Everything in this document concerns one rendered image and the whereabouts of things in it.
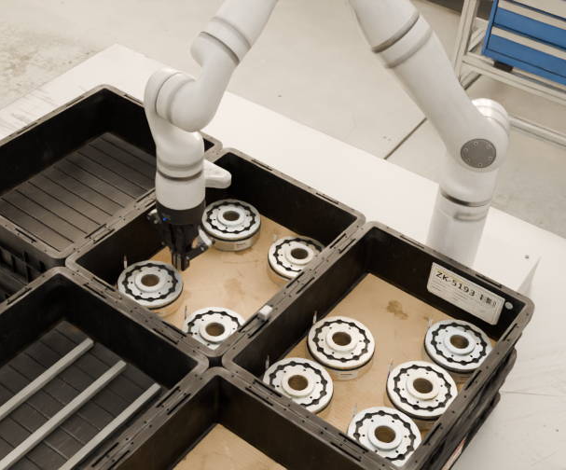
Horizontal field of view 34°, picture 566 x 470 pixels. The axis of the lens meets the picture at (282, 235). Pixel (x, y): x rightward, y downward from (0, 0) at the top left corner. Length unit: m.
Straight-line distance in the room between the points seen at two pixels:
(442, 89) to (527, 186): 1.84
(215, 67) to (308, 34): 2.61
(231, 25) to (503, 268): 0.71
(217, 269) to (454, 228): 0.41
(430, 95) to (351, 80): 2.20
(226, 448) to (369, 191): 0.80
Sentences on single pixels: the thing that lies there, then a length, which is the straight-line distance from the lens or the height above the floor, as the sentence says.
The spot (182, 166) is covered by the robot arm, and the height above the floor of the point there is 1.08.
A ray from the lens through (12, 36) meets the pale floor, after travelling 3.85.
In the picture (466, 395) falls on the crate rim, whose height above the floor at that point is 0.93.
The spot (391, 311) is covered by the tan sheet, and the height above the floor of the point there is 0.83.
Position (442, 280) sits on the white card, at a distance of 1.47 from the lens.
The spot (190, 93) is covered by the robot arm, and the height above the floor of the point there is 1.20.
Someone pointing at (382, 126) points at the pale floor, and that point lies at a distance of 3.38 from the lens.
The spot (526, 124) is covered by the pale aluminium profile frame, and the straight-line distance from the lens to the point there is 3.29.
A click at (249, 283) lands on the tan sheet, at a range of 1.50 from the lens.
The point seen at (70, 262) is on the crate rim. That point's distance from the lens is 1.40.
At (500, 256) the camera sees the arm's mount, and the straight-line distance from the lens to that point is 1.74.
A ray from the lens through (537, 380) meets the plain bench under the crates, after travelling 1.64.
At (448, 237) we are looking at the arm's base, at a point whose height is 0.87.
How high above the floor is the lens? 1.89
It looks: 41 degrees down
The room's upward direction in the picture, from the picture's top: 6 degrees clockwise
